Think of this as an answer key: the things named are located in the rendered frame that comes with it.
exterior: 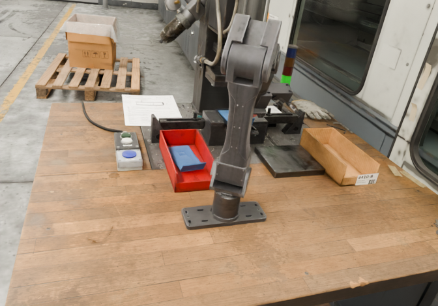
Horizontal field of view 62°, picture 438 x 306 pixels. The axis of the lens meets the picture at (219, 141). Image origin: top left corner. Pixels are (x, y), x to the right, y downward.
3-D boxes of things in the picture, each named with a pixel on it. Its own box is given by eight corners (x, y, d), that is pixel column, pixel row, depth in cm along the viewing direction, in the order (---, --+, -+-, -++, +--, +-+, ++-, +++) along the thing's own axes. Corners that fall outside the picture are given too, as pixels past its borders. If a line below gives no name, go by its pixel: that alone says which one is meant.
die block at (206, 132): (208, 146, 119) (210, 125, 115) (200, 132, 127) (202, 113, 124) (263, 143, 125) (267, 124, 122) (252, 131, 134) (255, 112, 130)
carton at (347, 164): (339, 188, 107) (346, 166, 103) (298, 148, 128) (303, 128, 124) (374, 185, 111) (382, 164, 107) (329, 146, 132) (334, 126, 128)
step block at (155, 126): (151, 143, 116) (152, 117, 112) (150, 139, 119) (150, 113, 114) (171, 142, 118) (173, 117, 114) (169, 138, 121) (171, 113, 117)
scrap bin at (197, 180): (174, 192, 94) (175, 173, 91) (158, 147, 115) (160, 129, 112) (218, 189, 98) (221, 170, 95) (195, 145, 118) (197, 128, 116)
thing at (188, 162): (182, 174, 101) (183, 165, 100) (166, 148, 113) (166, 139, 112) (205, 171, 104) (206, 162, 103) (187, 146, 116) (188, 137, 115)
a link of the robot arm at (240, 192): (216, 156, 86) (209, 167, 81) (252, 164, 84) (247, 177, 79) (213, 178, 89) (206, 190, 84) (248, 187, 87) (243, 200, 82)
